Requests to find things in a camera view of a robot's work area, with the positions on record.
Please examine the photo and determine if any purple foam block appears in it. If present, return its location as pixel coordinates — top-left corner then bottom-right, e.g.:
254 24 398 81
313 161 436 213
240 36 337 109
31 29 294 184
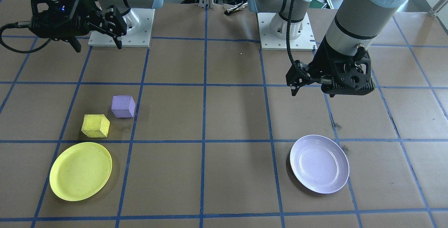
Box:
111 95 136 118

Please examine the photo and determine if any yellow foam block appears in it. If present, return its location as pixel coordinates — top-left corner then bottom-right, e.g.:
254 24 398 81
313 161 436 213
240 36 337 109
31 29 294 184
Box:
81 114 110 138

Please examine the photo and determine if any purple plate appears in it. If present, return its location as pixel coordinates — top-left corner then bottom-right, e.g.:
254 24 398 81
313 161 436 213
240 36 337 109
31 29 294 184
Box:
289 135 350 194

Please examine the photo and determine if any silver metal tool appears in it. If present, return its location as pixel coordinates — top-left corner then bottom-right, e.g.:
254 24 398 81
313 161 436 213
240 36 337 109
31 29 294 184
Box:
225 1 249 16

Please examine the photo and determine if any aluminium profile bar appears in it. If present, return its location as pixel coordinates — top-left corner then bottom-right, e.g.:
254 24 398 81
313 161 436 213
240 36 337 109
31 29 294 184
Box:
430 1 448 17

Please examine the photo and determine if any yellow plate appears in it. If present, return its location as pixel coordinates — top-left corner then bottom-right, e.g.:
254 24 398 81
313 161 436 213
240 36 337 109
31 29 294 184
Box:
49 142 113 201

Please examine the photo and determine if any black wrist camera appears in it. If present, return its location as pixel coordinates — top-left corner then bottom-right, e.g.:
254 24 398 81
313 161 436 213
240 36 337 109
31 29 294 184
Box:
321 78 376 96
29 17 89 42

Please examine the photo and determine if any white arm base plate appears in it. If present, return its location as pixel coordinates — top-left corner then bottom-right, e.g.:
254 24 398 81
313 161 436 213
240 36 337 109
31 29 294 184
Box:
87 8 155 48
257 11 317 51

